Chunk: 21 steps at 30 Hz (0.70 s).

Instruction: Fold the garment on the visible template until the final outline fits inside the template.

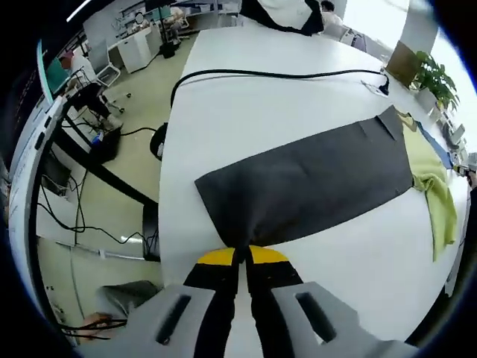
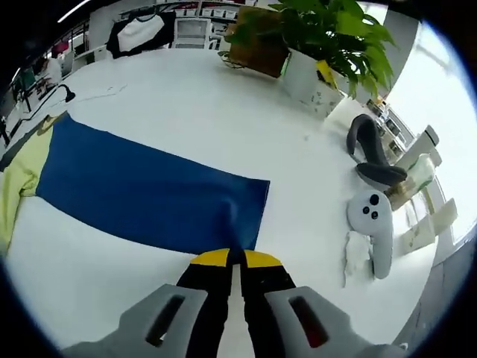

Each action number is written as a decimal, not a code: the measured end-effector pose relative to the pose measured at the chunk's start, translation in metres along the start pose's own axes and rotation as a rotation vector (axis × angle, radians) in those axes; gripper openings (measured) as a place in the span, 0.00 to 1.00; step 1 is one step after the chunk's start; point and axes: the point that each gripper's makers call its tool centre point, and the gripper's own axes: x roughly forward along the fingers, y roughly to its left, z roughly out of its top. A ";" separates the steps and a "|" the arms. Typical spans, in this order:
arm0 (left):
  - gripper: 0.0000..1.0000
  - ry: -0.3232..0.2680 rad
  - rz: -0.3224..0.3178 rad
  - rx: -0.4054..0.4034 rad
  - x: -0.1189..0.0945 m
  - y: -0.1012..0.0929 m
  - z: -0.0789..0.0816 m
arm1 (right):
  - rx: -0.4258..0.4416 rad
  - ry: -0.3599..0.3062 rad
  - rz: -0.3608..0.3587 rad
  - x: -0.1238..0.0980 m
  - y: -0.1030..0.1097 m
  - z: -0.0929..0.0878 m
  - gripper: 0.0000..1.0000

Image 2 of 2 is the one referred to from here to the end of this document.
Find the white crumpled tissue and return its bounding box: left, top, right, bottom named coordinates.
left=341, top=230, right=375, bottom=289

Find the white drawer cabinet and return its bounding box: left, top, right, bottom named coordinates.
left=173, top=17, right=212, bottom=50

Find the white game controller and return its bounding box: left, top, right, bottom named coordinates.
left=346, top=189, right=394, bottom=280

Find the blue yellow grey garment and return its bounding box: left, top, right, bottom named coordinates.
left=35, top=110, right=271, bottom=264

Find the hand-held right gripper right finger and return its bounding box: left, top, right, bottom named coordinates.
left=239, top=249, right=410, bottom=358

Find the black white raglan shirt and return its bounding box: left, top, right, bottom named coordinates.
left=106, top=9, right=177, bottom=60

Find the row of small jars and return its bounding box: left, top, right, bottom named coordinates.
left=366, top=97, right=415, bottom=160

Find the white wall shelf with boxes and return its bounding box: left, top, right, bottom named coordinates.
left=156, top=0, right=243, bottom=19

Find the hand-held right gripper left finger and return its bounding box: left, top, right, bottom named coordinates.
left=62, top=248, right=234, bottom=358

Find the tall white bottle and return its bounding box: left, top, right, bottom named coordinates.
left=405, top=124, right=443, bottom=169

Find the green potted plant white pot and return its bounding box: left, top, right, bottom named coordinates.
left=218, top=0, right=397, bottom=121

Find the brown cardboard box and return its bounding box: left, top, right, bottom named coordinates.
left=227, top=4, right=292, bottom=78

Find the black power cable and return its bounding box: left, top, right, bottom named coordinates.
left=0, top=84, right=78, bottom=150

